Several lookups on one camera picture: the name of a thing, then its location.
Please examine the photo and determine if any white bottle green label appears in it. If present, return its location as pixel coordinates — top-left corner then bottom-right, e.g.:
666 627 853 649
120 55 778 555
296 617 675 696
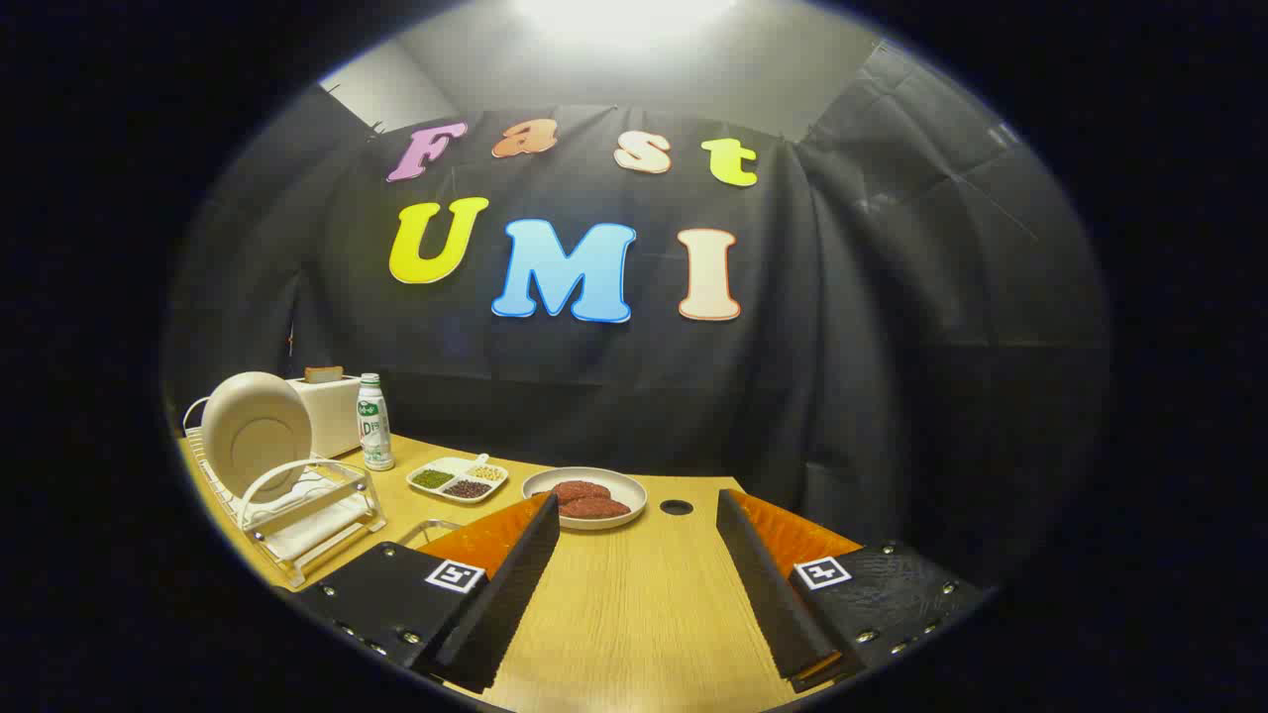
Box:
357 373 395 471

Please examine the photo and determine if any white wire dish rack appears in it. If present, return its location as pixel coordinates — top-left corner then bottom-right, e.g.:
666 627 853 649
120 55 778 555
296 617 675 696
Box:
181 396 387 587

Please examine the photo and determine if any beige plate with patties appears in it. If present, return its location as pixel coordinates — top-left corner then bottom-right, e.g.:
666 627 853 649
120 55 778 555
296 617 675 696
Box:
522 466 648 531

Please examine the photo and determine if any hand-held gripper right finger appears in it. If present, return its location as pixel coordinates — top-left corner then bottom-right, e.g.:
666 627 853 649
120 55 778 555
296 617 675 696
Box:
715 488 992 694

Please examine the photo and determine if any white divided dish with beans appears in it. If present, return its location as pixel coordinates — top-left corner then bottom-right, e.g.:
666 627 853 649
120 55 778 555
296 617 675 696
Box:
407 456 510 505

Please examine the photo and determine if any cream round plate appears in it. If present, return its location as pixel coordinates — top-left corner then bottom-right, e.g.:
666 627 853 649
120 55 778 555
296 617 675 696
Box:
201 372 314 499

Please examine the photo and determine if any white drain tray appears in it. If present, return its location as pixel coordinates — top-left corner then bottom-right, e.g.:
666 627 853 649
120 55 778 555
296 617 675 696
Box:
260 490 372 563

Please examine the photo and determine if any metal wire basket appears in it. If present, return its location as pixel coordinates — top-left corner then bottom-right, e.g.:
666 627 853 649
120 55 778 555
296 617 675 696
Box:
396 519 465 552

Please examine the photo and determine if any white toaster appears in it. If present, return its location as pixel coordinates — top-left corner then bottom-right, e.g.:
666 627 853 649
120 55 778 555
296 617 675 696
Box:
287 374 363 458

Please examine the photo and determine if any black backdrop cloth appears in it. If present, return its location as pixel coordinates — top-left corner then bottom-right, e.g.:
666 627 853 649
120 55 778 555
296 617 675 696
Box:
163 40 1110 595

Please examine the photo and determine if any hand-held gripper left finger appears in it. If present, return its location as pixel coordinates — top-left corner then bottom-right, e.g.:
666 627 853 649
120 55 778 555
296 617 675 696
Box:
287 492 562 694

